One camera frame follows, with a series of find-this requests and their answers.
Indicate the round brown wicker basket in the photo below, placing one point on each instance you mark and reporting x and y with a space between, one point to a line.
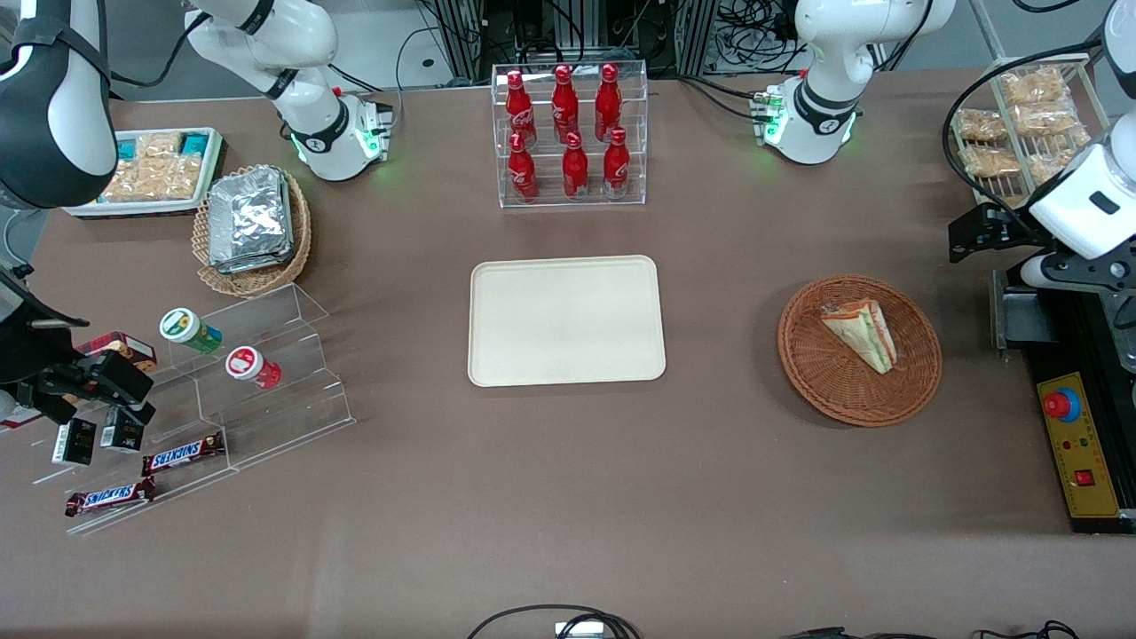
821 382

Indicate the teal snack packet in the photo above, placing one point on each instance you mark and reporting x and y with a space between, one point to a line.
129 147
195 142

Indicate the red can white lid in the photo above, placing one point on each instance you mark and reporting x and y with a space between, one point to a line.
251 366

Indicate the brown red carton box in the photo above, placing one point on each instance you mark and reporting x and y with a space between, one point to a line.
124 344

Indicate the yellow control panel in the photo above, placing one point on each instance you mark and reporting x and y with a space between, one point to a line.
1087 444

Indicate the small black box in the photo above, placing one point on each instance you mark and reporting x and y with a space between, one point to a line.
122 435
74 442

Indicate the aluminium frame post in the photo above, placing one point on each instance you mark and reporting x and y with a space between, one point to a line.
461 40
698 35

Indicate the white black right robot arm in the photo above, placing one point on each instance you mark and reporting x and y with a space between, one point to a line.
266 35

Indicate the grey metal block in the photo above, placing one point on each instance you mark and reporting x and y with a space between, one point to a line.
1021 315

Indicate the red emergency stop button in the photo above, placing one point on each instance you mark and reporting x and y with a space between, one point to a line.
1062 405

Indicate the beige bagged snack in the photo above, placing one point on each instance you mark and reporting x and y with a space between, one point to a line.
1034 86
1047 118
981 124
1047 166
990 161

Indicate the clear acrylic bottle rack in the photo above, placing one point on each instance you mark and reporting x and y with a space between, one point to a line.
572 191

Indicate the black machine base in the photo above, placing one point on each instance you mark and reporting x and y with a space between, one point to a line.
1087 337

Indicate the triangle sandwich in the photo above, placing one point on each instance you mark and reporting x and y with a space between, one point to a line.
863 333

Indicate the beige rectangular tray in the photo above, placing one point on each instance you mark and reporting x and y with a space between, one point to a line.
566 321

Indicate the beige cracker packet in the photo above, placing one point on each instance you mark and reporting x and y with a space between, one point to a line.
133 182
158 145
182 175

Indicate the silver metal bracket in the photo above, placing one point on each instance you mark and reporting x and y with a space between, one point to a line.
579 630

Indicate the light tan wicker basket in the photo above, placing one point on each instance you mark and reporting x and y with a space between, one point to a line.
253 282

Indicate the grey metal bar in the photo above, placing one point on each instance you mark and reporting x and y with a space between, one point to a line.
987 27

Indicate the red cola bottle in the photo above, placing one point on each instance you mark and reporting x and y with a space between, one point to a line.
608 102
564 105
522 169
519 108
616 164
575 169

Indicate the Snickers chocolate bar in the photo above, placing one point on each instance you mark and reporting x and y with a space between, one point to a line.
111 498
182 454

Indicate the silver foil packet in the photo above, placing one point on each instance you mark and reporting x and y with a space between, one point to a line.
248 217
262 264

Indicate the green can white lid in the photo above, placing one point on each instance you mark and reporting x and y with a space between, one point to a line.
188 330

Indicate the clear acrylic step stand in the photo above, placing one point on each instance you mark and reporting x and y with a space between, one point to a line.
191 497
284 417

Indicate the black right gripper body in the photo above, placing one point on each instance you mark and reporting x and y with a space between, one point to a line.
43 369

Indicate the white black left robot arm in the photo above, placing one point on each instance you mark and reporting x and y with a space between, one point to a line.
834 53

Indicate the white snack tray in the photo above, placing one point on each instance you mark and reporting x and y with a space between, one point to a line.
89 210

